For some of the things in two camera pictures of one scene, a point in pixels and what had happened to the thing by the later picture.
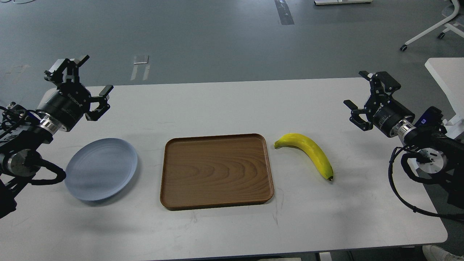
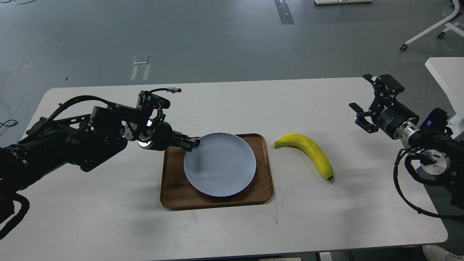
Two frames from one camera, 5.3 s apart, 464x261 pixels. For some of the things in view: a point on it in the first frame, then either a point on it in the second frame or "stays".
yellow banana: (301, 141) stays
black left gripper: (70, 101) → (161, 138)
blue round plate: (100, 169) → (223, 165)
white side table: (448, 72) stays
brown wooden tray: (213, 171) stays
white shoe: (432, 253) stays
